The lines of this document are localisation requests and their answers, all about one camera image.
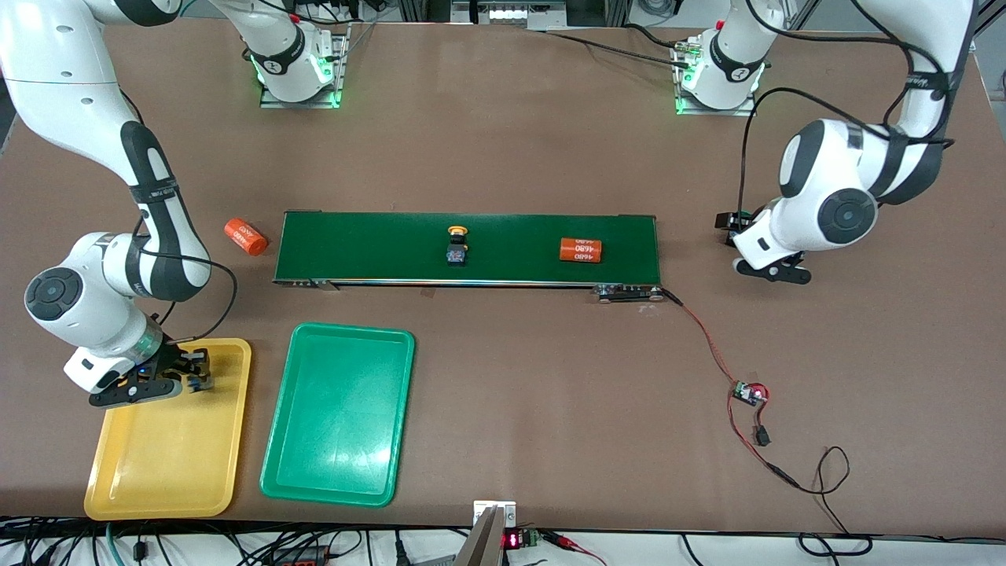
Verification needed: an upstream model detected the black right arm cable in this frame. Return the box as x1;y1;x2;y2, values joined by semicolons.
134;110;239;347

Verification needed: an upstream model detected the green conveyor belt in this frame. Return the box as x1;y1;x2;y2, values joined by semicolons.
273;210;665;304

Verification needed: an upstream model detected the orange cylinder printed 4680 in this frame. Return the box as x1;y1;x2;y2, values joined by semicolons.
559;237;604;264
224;217;270;258

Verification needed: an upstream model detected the thin black looped cable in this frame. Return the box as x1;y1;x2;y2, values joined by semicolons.
766;447;875;557

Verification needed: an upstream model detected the red conveyor power cable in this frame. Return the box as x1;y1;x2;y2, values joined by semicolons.
664;289;802;490

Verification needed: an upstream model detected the red clip lead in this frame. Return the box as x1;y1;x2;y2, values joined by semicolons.
542;531;610;566

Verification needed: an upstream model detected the tangled black cable bundle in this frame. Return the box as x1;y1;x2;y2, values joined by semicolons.
0;515;472;566

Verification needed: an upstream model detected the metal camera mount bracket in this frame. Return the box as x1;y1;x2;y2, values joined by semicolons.
454;500;520;566

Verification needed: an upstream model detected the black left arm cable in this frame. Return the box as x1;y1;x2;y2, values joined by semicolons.
737;0;956;217

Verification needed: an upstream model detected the green plastic tray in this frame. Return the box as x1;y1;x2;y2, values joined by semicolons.
259;322;416;508

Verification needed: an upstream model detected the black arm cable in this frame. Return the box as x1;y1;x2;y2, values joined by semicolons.
737;0;956;217
134;110;239;347

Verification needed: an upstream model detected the black cable on tabletop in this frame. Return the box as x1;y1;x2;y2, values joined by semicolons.
542;22;692;68

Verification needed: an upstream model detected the yellow plastic tray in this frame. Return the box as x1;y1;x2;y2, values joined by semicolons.
84;339;252;521

